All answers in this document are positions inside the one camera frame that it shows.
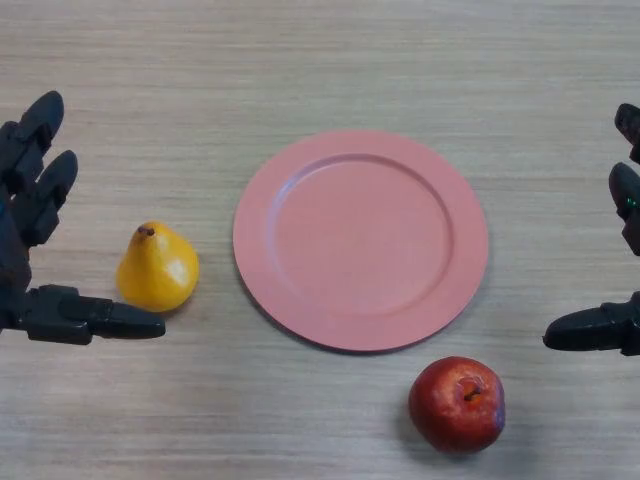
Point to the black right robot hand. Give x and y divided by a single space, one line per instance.
595 327

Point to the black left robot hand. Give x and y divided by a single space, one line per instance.
20 210

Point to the pink round plate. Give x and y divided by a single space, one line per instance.
360 240

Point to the yellow pear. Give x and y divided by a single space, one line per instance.
160 272

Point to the red apple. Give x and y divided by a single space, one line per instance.
452 402

